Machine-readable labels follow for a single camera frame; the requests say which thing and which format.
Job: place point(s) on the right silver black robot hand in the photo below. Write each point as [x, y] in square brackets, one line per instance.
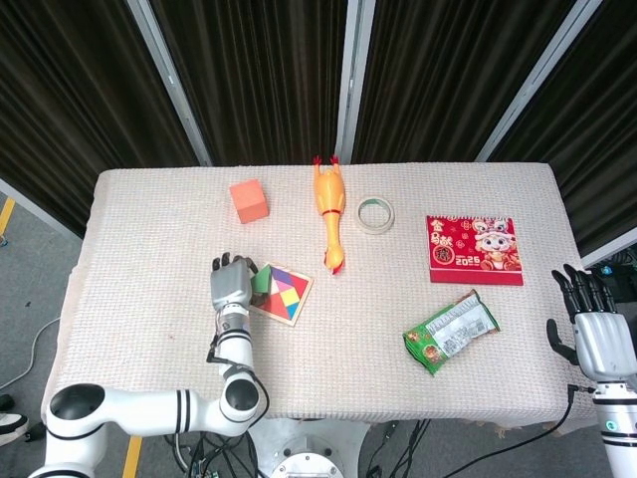
[604, 343]

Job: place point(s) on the blue triangle tangram piece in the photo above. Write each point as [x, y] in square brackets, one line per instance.
[292, 309]

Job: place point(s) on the pink triangle tangram piece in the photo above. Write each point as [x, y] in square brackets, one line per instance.
[283, 286]

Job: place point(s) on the wooden tangram tray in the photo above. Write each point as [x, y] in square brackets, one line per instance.
[304, 299]

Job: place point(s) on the beige woven tablecloth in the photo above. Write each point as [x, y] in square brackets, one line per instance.
[348, 368]

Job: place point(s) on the yellow square tangram piece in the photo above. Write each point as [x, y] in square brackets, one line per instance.
[290, 296]

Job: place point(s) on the medium red triangle tangram piece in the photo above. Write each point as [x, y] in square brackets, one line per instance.
[300, 285]

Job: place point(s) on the large red triangle tangram piece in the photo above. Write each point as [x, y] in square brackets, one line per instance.
[276, 306]

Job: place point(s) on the black and white shoe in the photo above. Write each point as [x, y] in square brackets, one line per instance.
[10, 423]

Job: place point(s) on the orange foam cube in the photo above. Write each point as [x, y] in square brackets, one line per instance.
[249, 201]

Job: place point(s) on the red desk calendar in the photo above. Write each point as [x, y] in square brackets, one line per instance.
[473, 249]

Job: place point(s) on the silver metal frame post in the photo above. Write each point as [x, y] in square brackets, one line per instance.
[169, 79]
[354, 74]
[542, 79]

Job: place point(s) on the purple parallelogram tangram piece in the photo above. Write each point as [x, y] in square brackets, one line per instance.
[283, 275]

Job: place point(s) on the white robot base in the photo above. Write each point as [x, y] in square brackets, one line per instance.
[308, 448]

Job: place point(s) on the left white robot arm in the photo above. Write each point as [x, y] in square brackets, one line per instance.
[149, 406]

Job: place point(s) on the green triangle puzzle piece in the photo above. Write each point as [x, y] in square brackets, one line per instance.
[261, 283]

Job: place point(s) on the yellow rubber chicken toy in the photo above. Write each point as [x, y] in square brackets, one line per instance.
[328, 194]

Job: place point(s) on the green snack bag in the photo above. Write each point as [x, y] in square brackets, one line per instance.
[448, 338]

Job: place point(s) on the black curtain panel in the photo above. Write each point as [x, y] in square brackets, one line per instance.
[74, 99]
[448, 74]
[597, 149]
[259, 74]

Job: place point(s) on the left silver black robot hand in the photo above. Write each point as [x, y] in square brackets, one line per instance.
[230, 286]

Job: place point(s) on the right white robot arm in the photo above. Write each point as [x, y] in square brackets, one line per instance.
[619, 438]

